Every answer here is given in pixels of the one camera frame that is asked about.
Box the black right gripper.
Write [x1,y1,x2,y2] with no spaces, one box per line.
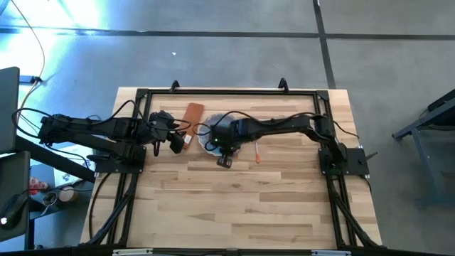
[211,131,240,169]

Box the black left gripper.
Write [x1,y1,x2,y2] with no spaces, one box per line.
[146,110,186,158]

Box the orange-brown flat pouch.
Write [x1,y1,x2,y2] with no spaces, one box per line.
[177,102,205,150]

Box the grey-blue scalloped plate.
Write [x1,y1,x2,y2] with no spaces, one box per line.
[197,112,243,157]

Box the brown paper cup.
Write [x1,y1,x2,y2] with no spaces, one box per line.
[58,186,80,203]

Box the black desk beam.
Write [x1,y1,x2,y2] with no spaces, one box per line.
[14,134,97,184]

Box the red packet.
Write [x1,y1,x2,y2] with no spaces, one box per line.
[28,176,50,196]

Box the black lever at base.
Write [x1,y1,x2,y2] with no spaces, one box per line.
[358,151,379,166]

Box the dark desk pad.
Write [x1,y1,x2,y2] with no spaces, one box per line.
[0,150,32,243]

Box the dark computer monitor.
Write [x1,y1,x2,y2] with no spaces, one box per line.
[0,66,21,156]

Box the black computer mouse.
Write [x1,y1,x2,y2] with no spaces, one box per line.
[0,193,28,230]

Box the blue metal cart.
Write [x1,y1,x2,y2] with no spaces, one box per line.
[391,87,455,208]

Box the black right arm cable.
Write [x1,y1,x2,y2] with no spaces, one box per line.
[193,110,360,139]

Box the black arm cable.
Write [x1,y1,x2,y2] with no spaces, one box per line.
[11,99,143,143]
[193,110,360,139]

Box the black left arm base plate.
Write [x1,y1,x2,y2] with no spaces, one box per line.
[93,144,147,175]

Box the black aluminium table frame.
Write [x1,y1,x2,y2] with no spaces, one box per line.
[80,77,384,250]

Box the black cable beside frame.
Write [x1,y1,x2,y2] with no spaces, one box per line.
[87,171,112,240]

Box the grey bracket on frame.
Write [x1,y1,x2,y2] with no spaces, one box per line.
[311,249,352,256]
[112,248,154,256]

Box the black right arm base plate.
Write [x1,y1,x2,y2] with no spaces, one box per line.
[318,146,371,178]

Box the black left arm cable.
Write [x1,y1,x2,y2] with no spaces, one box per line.
[11,99,143,143]

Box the white floor cable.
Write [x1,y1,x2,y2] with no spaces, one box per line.
[9,0,47,112]

